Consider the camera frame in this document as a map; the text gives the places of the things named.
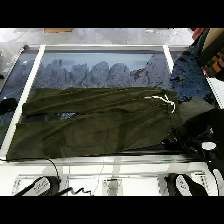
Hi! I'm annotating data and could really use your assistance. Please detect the heap of clothes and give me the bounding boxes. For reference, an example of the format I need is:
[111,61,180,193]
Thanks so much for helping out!
[191,28,224,82]

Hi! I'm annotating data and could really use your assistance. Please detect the dark green pants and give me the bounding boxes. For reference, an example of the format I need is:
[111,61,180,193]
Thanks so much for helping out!
[5,86,183,161]

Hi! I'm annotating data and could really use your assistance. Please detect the black cable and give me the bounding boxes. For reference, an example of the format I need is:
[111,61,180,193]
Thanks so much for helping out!
[0,157,61,179]
[59,186,94,197]

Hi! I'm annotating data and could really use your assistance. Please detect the grey garment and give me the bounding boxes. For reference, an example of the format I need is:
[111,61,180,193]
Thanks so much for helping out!
[177,97,216,125]

